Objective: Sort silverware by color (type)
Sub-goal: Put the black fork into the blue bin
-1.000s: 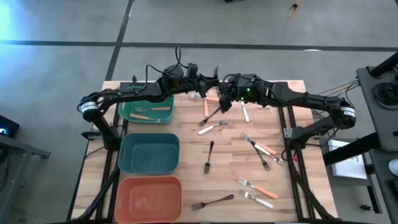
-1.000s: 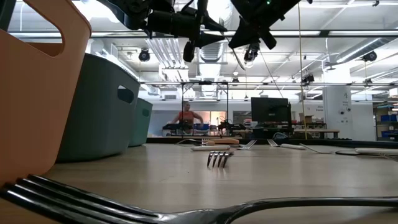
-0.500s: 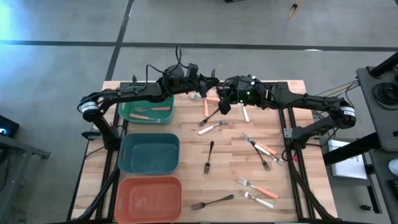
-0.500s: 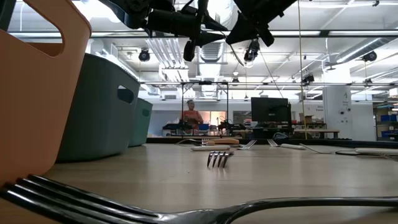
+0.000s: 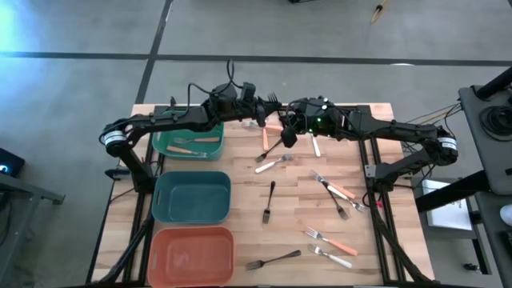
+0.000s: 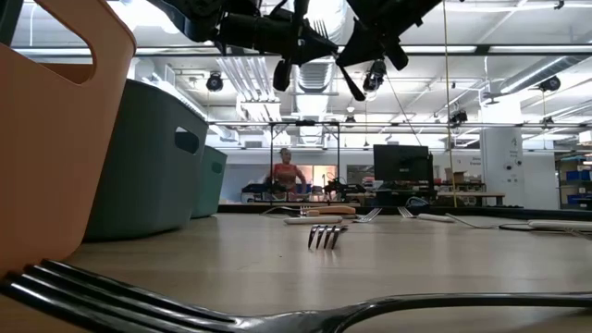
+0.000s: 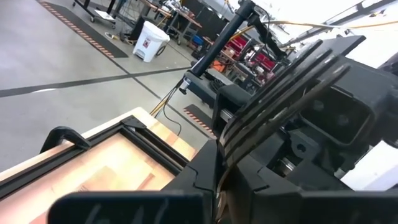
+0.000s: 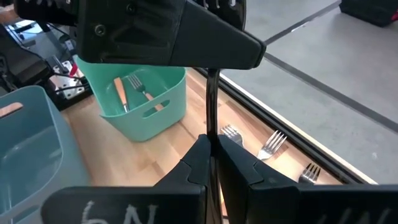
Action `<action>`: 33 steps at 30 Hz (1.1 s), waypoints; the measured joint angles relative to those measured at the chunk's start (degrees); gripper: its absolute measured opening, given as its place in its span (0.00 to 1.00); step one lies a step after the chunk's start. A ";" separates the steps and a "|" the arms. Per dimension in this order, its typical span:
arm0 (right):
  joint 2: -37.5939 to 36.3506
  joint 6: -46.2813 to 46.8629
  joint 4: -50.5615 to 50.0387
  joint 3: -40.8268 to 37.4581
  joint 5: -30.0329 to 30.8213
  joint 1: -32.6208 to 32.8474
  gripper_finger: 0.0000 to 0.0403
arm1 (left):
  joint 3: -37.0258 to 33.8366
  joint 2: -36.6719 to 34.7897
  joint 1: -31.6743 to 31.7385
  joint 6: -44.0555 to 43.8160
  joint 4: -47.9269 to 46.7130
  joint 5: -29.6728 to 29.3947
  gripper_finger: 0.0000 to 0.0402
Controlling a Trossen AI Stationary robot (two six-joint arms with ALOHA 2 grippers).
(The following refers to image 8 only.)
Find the blue-grey plastic bin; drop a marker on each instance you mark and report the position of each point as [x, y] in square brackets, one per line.
[37, 161]

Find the mint green plastic bin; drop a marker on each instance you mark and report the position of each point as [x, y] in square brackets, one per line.
[161, 124]

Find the black fork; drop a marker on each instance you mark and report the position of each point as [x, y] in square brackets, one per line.
[309, 175]

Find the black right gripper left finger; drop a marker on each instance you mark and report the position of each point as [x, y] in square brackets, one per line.
[174, 180]

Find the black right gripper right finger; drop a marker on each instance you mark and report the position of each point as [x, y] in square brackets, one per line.
[242, 186]

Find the black equipment case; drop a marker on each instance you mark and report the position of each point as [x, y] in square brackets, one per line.
[367, 11]

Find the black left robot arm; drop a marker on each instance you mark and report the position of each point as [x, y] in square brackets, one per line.
[21, 59]

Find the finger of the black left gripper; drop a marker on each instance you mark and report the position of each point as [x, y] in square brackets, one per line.
[230, 11]
[186, 37]

